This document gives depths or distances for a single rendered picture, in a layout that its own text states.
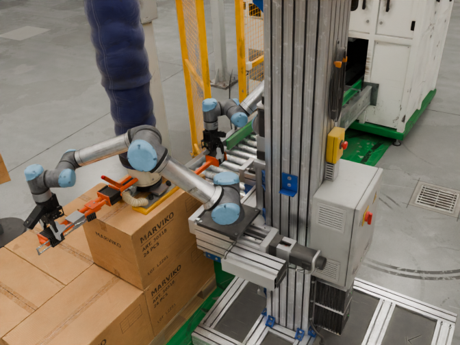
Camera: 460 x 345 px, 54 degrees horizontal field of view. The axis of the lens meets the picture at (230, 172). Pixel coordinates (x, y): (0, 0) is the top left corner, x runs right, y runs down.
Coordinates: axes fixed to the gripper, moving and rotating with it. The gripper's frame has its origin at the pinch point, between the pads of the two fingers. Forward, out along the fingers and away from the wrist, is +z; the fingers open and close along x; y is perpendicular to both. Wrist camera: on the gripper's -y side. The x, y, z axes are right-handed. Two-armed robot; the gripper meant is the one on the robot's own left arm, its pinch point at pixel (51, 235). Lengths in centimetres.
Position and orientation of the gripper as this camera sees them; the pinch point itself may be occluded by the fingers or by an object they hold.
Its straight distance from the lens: 220.7
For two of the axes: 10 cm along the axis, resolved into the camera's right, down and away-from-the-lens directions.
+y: 5.7, -4.8, 6.6
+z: 0.5, 8.3, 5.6
